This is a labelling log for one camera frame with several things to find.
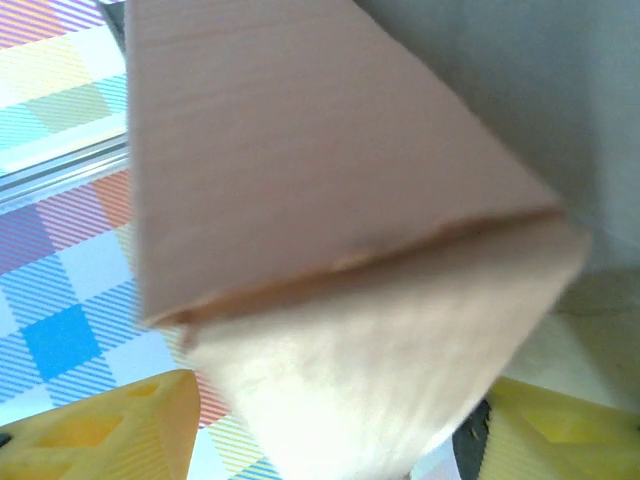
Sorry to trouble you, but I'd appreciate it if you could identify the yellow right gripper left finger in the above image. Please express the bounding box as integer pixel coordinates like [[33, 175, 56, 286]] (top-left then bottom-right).
[[0, 368, 202, 480]]

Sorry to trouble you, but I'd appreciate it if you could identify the brown cardboard box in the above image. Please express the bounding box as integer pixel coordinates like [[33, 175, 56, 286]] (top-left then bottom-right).
[[123, 0, 595, 480]]

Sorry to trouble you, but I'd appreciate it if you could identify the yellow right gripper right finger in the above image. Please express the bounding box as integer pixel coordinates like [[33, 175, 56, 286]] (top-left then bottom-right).
[[451, 376, 640, 480]]

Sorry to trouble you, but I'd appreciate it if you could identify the aluminium frame post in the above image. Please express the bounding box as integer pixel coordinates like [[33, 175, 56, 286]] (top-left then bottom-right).
[[0, 132, 132, 207]]

